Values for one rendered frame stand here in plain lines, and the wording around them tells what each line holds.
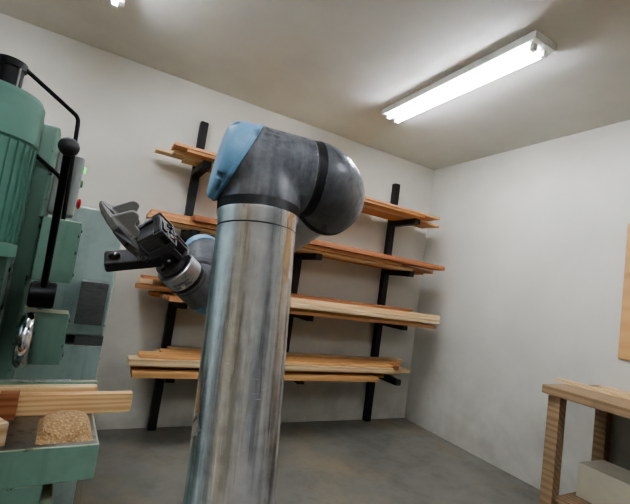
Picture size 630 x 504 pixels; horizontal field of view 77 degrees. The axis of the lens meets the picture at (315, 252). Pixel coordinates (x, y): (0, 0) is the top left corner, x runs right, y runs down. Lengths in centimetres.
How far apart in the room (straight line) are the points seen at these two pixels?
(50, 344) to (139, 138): 243
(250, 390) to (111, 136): 298
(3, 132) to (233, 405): 64
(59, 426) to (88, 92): 282
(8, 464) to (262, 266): 54
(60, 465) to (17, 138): 58
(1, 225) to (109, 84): 265
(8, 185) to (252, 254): 53
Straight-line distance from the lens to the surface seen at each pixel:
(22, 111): 93
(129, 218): 87
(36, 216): 114
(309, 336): 374
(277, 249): 51
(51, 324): 112
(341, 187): 58
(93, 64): 352
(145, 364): 285
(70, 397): 99
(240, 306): 50
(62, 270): 113
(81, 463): 87
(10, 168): 91
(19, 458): 86
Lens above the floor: 123
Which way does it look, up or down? 5 degrees up
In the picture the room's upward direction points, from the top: 8 degrees clockwise
